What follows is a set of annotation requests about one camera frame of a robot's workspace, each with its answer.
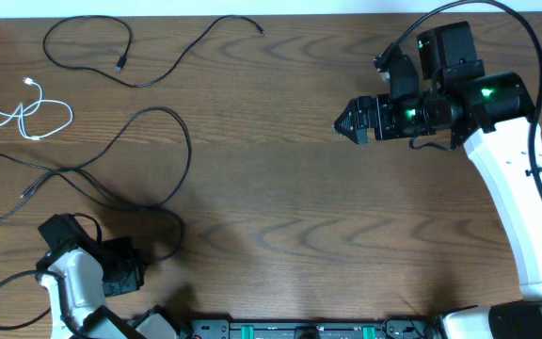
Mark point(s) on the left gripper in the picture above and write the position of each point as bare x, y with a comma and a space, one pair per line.
130, 281

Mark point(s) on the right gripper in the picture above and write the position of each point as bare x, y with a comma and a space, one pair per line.
381, 105

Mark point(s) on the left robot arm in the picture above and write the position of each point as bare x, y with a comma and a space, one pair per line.
80, 272

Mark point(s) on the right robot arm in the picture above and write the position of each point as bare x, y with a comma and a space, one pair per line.
490, 117

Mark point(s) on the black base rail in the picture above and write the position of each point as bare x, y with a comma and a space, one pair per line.
397, 327

